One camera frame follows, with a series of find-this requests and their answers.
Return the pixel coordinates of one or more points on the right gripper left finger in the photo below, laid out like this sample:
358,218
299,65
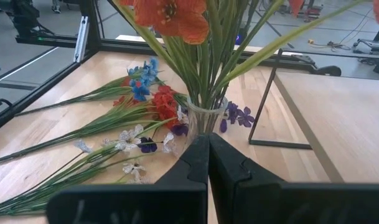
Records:
145,202

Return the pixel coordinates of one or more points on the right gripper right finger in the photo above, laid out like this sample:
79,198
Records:
270,202

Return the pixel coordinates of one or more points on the white artificial flower bunch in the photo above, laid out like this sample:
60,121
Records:
128,138

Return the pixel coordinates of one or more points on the purple artificial flower bunch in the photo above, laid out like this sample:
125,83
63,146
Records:
245,116

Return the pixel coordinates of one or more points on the red artificial flower bunch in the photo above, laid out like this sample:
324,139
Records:
164,104

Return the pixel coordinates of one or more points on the tall clear glass vase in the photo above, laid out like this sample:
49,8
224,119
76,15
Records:
204,119

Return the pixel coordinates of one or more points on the blue artificial flower bunch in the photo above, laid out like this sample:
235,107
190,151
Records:
141,90

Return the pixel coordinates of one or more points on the orange artificial flower bunch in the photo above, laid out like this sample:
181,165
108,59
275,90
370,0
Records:
173,18

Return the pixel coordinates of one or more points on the black floor stand base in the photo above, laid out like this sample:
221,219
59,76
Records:
371,46

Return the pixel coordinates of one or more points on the person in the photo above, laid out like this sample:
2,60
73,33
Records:
56,7

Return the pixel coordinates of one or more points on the black equipment base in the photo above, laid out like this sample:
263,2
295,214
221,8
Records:
27,15

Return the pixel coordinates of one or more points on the wooden shelf with black frame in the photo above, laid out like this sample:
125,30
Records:
348,124

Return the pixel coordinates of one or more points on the black metal table frame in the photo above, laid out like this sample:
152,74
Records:
36,94

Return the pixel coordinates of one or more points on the silver aluminium bracket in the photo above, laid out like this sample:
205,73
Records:
81,37

